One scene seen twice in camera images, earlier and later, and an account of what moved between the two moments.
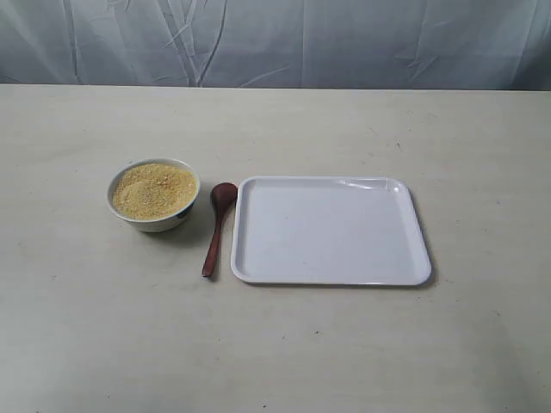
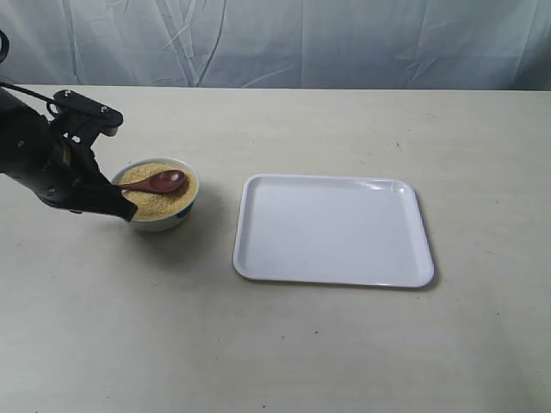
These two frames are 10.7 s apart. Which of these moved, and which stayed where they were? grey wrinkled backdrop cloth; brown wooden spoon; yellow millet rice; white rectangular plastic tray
Moved: brown wooden spoon
Stayed: yellow millet rice; white rectangular plastic tray; grey wrinkled backdrop cloth
